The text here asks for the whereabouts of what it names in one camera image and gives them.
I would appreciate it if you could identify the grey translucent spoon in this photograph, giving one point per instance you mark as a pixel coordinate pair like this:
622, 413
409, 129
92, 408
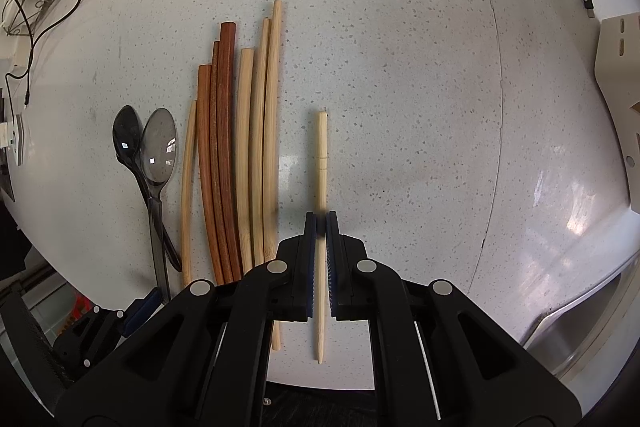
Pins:
159, 147

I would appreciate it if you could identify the tan bamboo chopstick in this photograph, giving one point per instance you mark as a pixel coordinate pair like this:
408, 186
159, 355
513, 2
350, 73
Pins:
243, 107

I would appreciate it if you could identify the cream utensil holder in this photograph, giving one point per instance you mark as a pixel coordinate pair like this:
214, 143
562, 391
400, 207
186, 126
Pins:
620, 72

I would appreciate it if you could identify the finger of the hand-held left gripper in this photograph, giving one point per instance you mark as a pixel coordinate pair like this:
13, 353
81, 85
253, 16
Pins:
142, 309

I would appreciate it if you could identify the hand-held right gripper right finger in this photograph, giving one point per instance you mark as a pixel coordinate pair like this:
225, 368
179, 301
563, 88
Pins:
332, 257

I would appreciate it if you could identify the pale grooved bamboo chopstick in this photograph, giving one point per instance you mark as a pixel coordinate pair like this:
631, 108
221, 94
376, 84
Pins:
321, 157

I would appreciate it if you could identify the steel sink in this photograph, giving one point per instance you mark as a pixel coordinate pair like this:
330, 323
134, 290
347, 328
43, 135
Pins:
575, 337

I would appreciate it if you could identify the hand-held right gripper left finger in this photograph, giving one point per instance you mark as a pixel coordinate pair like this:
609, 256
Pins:
310, 247

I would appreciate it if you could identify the small white device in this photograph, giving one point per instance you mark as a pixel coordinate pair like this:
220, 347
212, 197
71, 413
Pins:
17, 137

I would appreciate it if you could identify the black plastic spoon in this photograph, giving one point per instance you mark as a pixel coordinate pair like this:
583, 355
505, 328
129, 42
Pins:
125, 132

